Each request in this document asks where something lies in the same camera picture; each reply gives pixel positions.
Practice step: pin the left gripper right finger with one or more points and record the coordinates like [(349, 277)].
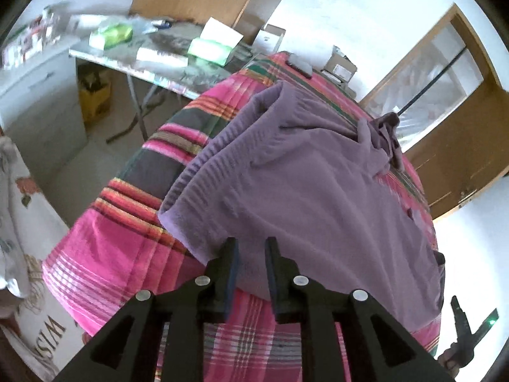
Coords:
[(344, 336)]

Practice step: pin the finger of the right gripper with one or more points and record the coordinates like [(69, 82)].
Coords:
[(486, 325), (464, 333)]

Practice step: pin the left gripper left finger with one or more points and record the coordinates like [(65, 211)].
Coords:
[(161, 336)]

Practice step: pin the purple fleece garment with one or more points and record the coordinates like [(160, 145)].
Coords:
[(289, 166)]

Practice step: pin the folding side table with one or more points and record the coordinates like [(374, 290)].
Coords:
[(157, 60)]

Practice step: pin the person right hand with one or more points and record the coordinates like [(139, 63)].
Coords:
[(455, 358)]

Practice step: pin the pink plaid bed cover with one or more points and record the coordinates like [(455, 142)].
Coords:
[(119, 246)]

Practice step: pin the wooden door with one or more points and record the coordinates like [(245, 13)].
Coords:
[(466, 152)]

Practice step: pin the white drawer cabinet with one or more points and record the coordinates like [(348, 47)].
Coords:
[(40, 110)]

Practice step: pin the brown cardboard box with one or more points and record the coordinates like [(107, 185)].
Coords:
[(340, 66)]

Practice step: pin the green white tissue box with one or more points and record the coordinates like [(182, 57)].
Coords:
[(211, 51)]

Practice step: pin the black smartphone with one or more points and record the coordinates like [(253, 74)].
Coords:
[(300, 65)]

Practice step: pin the green tissue pack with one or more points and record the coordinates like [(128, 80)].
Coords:
[(109, 36)]

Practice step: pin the white small box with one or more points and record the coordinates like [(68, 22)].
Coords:
[(268, 39)]

